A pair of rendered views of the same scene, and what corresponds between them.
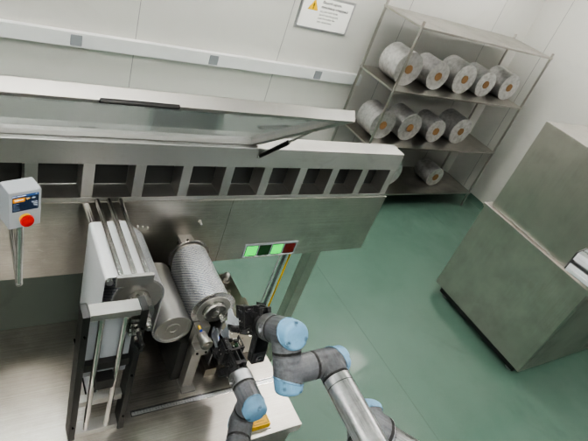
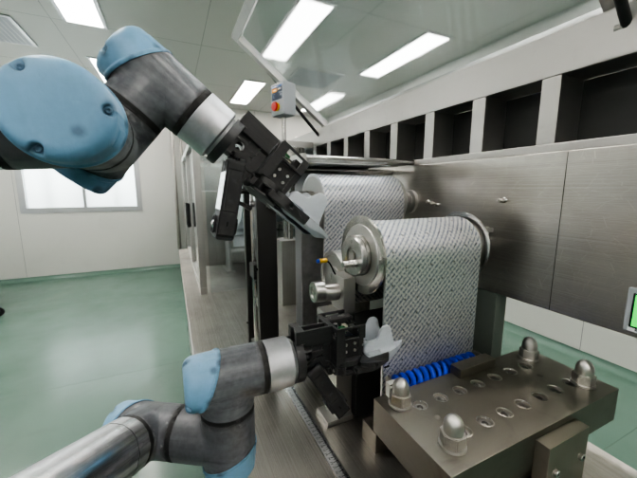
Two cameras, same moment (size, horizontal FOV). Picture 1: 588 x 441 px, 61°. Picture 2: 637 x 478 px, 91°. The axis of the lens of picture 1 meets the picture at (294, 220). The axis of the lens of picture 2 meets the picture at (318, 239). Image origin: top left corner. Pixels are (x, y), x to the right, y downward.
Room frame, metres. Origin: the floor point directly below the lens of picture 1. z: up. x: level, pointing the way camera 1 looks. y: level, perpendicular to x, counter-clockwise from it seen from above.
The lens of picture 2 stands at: (1.24, -0.44, 1.37)
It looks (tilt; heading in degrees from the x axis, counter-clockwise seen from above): 9 degrees down; 105
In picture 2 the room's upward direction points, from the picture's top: straight up
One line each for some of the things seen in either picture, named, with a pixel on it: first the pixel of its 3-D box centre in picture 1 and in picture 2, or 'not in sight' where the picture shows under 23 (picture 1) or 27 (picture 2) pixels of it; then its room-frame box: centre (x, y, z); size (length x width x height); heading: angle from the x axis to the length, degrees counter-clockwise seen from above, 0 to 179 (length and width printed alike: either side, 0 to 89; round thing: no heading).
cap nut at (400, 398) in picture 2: not in sight; (400, 391); (1.24, 0.03, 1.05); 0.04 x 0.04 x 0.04
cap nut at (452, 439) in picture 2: not in sight; (453, 430); (1.31, -0.03, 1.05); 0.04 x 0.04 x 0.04
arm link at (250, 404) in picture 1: (249, 400); (225, 376); (1.00, -0.08, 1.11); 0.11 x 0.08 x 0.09; 40
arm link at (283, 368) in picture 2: (240, 379); (278, 361); (1.06, -0.03, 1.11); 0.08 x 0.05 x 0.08; 130
